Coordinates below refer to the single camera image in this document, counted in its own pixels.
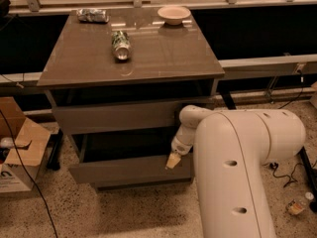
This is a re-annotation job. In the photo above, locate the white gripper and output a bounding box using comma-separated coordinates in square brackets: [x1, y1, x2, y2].
[165, 126, 195, 169]

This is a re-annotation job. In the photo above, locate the grey drawer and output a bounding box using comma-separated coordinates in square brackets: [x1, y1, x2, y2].
[69, 133, 192, 185]
[90, 178, 193, 191]
[53, 100, 182, 135]

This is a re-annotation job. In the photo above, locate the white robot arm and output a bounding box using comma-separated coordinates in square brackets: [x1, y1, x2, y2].
[166, 105, 306, 238]

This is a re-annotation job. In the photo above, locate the grey bottom drawer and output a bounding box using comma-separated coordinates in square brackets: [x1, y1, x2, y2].
[90, 178, 193, 191]

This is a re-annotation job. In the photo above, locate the grey top drawer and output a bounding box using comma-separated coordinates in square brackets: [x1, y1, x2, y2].
[53, 100, 182, 135]

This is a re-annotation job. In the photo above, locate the grey drawer cabinet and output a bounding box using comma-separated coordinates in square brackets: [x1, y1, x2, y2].
[36, 6, 226, 192]

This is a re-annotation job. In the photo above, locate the black stand foot left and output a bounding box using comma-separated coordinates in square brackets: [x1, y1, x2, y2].
[47, 130, 63, 171]

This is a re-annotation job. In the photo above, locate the plastic bottle on floor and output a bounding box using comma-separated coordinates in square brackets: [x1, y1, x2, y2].
[286, 192, 314, 215]

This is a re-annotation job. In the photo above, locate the green soda can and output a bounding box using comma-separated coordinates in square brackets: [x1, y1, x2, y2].
[112, 31, 132, 60]

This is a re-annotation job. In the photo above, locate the black stand base right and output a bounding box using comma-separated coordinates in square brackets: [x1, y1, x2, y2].
[299, 148, 317, 213]

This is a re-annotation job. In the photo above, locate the white ceramic bowl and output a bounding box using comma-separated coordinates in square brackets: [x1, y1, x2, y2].
[158, 6, 191, 26]

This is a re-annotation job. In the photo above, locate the cardboard box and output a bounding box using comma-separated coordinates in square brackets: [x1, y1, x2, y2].
[0, 97, 51, 193]

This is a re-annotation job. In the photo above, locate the crumpled silver chip bag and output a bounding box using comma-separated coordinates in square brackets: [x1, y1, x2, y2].
[76, 8, 109, 24]

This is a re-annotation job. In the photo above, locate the metal window railing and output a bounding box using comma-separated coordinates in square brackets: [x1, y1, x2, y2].
[1, 0, 316, 88]

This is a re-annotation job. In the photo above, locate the black power adapter cable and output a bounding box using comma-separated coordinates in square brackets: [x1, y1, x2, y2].
[264, 69, 308, 188]

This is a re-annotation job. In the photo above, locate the black floor cable left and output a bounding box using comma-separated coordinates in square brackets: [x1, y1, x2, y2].
[0, 110, 59, 238]

